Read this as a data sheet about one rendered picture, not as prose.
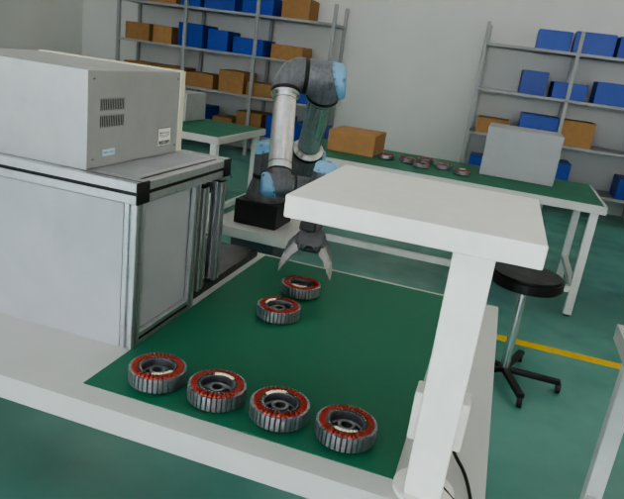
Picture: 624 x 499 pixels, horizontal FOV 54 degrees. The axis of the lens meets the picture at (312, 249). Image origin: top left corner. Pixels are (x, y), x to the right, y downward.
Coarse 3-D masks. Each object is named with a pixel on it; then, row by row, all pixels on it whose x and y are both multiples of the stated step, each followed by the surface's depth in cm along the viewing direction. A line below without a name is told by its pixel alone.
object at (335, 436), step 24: (144, 360) 123; (168, 360) 124; (144, 384) 117; (168, 384) 118; (192, 384) 116; (216, 384) 119; (240, 384) 118; (216, 408) 114; (264, 408) 112; (336, 408) 115; (360, 408) 116; (336, 432) 107; (360, 432) 108
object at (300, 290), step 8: (288, 280) 176; (296, 280) 178; (304, 280) 178; (312, 280) 178; (288, 288) 171; (296, 288) 171; (304, 288) 171; (312, 288) 172; (288, 296) 173; (296, 296) 171; (304, 296) 171; (312, 296) 172
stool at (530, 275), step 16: (496, 272) 287; (512, 272) 287; (528, 272) 290; (544, 272) 293; (512, 288) 278; (528, 288) 275; (544, 288) 274; (560, 288) 278; (512, 320) 296; (512, 336) 297; (512, 352) 301; (496, 368) 301; (512, 368) 303; (512, 384) 287; (560, 384) 297
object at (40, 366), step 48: (0, 336) 132; (48, 336) 134; (480, 336) 165; (0, 384) 118; (48, 384) 117; (480, 384) 139; (144, 432) 110; (192, 432) 108; (240, 432) 110; (480, 432) 120; (288, 480) 104; (336, 480) 101; (384, 480) 103; (480, 480) 106
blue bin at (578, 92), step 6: (552, 84) 708; (558, 84) 690; (564, 84) 688; (576, 84) 685; (552, 90) 695; (558, 90) 691; (564, 90) 690; (576, 90) 686; (582, 90) 685; (552, 96) 695; (558, 96) 693; (564, 96) 691; (570, 96) 690; (576, 96) 688; (582, 96) 686
